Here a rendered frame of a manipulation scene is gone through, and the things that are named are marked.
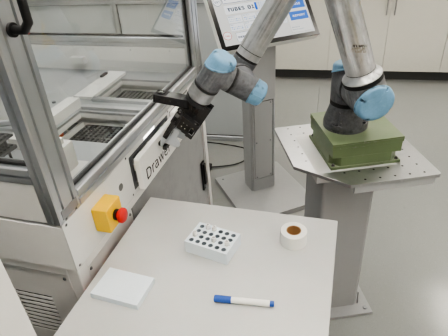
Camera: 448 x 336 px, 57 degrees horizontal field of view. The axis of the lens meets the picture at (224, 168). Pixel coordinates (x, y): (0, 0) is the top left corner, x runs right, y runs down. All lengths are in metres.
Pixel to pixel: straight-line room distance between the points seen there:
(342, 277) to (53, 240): 1.20
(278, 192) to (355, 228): 0.95
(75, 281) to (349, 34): 0.95
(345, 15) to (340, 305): 1.26
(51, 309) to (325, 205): 0.95
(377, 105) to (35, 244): 0.99
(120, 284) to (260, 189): 1.63
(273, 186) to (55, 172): 1.81
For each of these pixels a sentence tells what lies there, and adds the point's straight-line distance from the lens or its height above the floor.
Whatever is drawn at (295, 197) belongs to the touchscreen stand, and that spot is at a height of 0.03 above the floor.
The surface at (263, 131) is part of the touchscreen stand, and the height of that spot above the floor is 0.43.
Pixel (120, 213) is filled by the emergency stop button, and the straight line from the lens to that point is 1.09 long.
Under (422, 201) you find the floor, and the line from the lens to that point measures 2.70.
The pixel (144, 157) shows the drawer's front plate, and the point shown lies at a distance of 1.26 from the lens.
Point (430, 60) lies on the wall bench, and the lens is 4.34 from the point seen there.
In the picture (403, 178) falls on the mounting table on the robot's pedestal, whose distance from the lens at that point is 1.45.
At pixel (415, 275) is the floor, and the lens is 2.23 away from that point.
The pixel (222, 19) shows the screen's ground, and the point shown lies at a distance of 2.05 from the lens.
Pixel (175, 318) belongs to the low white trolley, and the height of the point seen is 0.76.
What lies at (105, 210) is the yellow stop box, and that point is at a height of 0.91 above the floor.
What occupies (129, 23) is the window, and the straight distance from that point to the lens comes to 1.27.
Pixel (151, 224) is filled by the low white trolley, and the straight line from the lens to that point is 1.24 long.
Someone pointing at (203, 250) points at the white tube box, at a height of 0.79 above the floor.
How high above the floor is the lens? 1.54
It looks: 32 degrees down
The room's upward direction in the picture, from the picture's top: 4 degrees counter-clockwise
